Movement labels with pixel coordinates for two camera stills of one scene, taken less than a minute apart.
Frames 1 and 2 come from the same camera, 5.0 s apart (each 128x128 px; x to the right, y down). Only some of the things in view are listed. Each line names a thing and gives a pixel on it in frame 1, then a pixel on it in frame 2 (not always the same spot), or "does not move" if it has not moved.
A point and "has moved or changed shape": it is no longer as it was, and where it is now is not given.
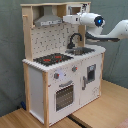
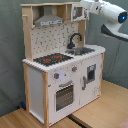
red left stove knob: x=56 y=75 does not move
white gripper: x=75 y=19 → x=94 y=6
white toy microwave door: x=74 y=9 has moved or changed shape
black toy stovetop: x=53 y=59 does not move
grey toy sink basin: x=80 y=50 does not move
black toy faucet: x=71 y=44 does not move
